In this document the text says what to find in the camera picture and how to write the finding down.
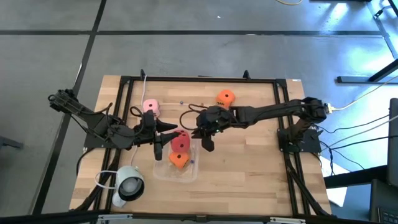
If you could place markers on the black desk leg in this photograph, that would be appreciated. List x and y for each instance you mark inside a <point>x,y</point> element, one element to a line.
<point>367,78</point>

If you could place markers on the black desk beam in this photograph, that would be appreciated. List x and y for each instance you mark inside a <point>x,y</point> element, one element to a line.
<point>354,179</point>

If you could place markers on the black aluminium table frame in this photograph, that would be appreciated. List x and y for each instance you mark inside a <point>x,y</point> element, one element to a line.
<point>202,79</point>

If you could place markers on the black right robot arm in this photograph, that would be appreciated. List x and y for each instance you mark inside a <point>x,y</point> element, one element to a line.
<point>273,110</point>

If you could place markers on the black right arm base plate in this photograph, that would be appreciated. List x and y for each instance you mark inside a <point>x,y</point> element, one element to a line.
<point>314,147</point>

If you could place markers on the grey chair base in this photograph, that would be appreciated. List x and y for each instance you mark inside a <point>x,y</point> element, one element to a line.
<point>9,143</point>

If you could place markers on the large orange foam die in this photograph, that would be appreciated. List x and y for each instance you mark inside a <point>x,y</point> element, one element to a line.
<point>178,159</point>
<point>225,96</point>

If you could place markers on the black overhead crossbar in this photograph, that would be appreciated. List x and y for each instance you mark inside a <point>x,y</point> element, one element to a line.
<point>46,217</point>

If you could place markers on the large pink foam die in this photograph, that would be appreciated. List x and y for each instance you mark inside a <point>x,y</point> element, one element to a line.
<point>151,106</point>

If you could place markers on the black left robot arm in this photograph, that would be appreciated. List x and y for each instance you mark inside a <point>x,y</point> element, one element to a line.
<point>93,121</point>

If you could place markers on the clear plastic container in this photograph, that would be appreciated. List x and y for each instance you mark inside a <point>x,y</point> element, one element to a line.
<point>174,175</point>

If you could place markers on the white dome camera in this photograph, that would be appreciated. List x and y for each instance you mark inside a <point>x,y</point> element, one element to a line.
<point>129,185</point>

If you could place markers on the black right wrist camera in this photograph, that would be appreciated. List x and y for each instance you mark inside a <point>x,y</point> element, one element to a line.
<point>208,144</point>

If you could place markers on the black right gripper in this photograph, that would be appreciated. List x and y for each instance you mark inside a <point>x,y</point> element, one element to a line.
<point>216,119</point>

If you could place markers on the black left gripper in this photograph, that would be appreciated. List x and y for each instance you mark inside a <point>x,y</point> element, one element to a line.
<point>147,130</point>

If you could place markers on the grey metal desk leg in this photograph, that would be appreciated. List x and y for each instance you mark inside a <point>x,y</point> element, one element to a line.
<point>385,31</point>

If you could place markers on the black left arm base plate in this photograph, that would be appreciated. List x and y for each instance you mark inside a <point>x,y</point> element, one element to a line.
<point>90,144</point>

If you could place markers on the black desk top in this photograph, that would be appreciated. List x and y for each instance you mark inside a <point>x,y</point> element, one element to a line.
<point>393,143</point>

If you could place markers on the black keyboard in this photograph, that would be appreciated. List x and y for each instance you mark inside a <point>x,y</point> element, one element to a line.
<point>385,205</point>

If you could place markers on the large red foam die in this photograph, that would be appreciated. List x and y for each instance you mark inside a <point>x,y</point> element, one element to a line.
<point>181,142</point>

